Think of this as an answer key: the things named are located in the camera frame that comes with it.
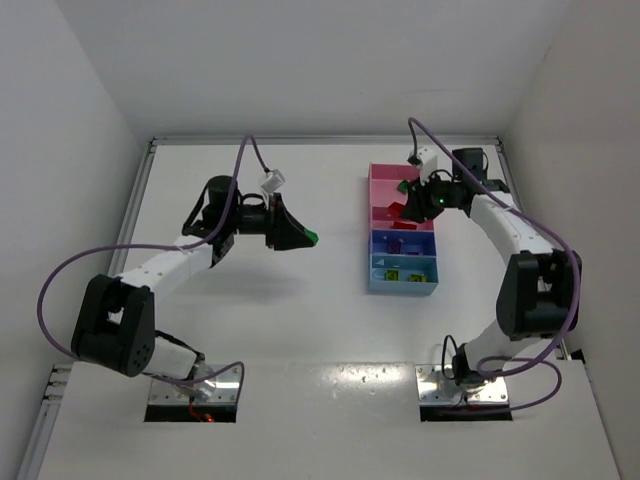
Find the pink blue sorting tray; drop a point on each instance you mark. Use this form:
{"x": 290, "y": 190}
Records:
{"x": 402, "y": 253}

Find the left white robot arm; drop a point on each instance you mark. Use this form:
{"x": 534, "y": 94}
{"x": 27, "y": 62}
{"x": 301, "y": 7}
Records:
{"x": 116, "y": 326}

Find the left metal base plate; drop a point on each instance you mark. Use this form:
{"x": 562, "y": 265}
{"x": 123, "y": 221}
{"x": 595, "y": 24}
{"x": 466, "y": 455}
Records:
{"x": 222, "y": 390}

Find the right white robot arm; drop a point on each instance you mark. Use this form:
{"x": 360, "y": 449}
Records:
{"x": 535, "y": 297}

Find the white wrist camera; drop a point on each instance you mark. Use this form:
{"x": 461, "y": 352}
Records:
{"x": 271, "y": 181}
{"x": 425, "y": 159}

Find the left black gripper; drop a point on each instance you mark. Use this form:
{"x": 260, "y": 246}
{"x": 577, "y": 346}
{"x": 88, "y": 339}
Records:
{"x": 272, "y": 221}

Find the metal base plate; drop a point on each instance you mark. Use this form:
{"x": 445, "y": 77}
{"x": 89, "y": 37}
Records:
{"x": 222, "y": 390}
{"x": 434, "y": 389}

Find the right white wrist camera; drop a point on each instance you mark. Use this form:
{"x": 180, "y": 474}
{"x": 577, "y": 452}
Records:
{"x": 425, "y": 159}

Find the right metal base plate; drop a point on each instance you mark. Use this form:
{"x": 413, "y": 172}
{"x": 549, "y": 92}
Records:
{"x": 434, "y": 389}

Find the red rounded lego brick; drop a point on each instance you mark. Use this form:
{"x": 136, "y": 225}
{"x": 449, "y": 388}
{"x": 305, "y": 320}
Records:
{"x": 395, "y": 210}

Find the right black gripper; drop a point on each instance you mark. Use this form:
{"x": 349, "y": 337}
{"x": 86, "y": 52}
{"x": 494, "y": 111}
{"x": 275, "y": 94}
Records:
{"x": 417, "y": 201}

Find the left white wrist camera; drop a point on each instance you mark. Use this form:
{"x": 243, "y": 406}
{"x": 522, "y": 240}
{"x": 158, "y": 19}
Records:
{"x": 271, "y": 181}

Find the purple rounded lego brick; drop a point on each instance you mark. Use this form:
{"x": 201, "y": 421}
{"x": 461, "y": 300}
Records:
{"x": 395, "y": 246}

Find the small green lego brick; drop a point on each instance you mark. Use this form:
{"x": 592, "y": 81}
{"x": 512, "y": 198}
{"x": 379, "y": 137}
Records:
{"x": 312, "y": 236}

